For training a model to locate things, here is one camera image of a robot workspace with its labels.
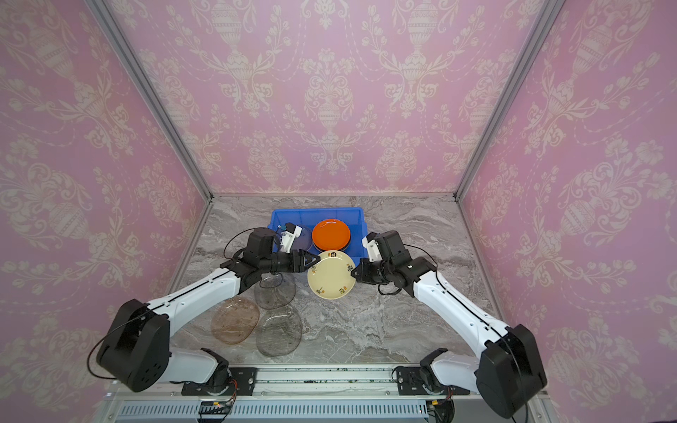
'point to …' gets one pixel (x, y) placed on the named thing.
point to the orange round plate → (330, 234)
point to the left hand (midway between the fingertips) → (316, 261)
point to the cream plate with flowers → (331, 277)
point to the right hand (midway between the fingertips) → (353, 272)
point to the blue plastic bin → (353, 217)
